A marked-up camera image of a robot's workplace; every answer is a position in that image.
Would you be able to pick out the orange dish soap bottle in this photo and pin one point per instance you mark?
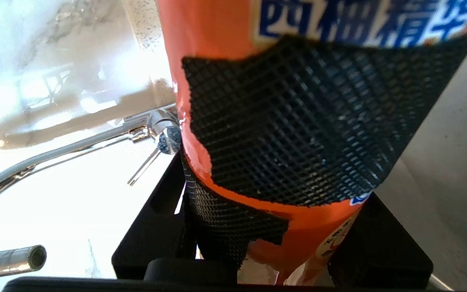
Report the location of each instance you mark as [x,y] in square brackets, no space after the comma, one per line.
[298,121]

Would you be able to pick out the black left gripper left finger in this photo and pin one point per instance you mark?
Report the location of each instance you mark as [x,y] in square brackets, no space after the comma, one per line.
[156,227]

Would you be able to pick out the chrome kitchen faucet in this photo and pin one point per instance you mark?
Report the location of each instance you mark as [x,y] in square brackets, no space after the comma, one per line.
[75,142]

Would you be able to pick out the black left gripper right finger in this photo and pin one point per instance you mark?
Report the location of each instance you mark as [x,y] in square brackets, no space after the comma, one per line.
[383,255]

